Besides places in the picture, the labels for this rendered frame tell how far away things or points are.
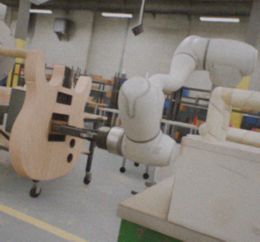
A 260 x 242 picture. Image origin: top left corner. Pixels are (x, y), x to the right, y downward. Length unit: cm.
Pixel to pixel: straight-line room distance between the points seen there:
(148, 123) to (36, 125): 37
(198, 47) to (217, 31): 1121
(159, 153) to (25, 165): 41
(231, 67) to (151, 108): 57
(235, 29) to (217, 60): 1115
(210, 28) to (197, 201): 1204
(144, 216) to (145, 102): 27
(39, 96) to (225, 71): 72
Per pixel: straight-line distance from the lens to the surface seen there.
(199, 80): 1218
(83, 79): 120
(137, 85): 76
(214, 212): 61
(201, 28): 1264
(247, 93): 60
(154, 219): 65
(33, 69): 96
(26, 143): 96
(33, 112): 96
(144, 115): 76
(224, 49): 125
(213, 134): 60
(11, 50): 116
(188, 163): 60
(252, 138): 75
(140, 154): 87
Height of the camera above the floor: 115
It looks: 3 degrees down
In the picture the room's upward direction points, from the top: 10 degrees clockwise
